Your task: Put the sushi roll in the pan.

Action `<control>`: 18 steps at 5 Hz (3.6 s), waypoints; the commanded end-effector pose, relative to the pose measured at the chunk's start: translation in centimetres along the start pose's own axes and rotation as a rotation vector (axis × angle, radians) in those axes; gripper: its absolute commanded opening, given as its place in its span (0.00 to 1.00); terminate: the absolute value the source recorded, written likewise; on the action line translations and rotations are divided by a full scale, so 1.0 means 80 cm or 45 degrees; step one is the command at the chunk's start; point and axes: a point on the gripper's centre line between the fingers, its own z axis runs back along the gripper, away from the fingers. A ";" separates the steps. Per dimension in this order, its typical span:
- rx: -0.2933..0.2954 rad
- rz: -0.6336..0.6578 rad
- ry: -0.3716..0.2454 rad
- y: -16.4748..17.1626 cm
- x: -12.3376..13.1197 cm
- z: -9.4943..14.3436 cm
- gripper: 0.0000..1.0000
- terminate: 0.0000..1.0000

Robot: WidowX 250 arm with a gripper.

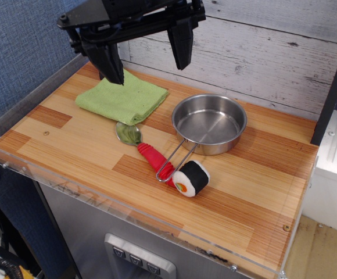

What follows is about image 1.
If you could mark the white appliance at right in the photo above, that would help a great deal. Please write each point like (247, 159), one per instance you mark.
(320, 203)

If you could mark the toy sushi roll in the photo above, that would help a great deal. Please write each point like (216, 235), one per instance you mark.
(191, 178)

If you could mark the stainless steel cabinet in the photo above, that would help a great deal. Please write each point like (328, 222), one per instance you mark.
(84, 224)

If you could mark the silver button control panel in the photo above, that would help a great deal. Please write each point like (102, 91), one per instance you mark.
(118, 248)

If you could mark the green folded cloth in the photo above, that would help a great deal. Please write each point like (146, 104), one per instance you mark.
(130, 103)

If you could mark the stainless steel pot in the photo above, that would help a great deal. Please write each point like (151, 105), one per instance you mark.
(206, 124)

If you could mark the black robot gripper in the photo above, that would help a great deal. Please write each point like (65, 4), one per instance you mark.
(100, 25)

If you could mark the red handled metal spoon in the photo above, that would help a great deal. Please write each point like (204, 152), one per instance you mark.
(131, 135)

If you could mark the clear acrylic guard rail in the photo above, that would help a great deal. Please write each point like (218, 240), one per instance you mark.
(245, 216)

